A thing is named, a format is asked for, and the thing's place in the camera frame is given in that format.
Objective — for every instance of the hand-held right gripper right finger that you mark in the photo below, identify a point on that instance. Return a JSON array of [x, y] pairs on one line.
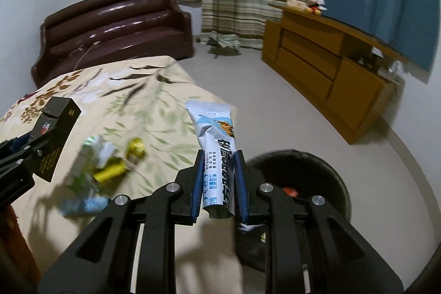
[[240, 187]]

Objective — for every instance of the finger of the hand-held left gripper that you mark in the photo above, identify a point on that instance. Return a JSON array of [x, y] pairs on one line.
[[34, 154], [13, 144]]

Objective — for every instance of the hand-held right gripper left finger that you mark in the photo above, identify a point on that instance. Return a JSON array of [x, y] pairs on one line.
[[197, 183]]

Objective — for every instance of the orange wrapper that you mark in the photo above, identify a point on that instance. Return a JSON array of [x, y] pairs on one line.
[[289, 191]]

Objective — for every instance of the black long box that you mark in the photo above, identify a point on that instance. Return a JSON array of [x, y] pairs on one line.
[[63, 111]]

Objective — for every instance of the white blue sachet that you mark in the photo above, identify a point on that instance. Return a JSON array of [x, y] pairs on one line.
[[213, 132]]

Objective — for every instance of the yellow green wrapper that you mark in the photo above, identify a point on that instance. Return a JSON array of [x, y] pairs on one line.
[[110, 170]]

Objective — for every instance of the trash bin with black liner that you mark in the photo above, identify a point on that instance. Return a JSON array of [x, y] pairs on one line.
[[327, 177]]

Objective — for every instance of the green white packet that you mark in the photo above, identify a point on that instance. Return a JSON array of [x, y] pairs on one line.
[[97, 151]]

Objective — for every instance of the gold foil wrapper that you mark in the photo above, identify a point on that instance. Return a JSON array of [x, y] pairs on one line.
[[136, 149]]

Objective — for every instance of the floral cream blanket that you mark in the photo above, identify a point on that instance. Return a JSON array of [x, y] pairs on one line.
[[155, 108]]

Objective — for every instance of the wooden cabinet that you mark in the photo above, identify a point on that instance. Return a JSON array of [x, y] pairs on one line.
[[310, 73]]

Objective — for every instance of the checked cloth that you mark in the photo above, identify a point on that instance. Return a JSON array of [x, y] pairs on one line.
[[224, 40]]

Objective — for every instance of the dark brown leather sofa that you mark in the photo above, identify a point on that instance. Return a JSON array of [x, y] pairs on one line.
[[120, 22]]

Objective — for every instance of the white router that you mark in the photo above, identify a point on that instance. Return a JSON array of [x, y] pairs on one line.
[[391, 72]]

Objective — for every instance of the flat white box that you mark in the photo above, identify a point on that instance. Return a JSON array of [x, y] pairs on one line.
[[296, 4]]

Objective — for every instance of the mouse plush toy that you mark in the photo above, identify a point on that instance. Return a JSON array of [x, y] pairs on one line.
[[314, 4]]

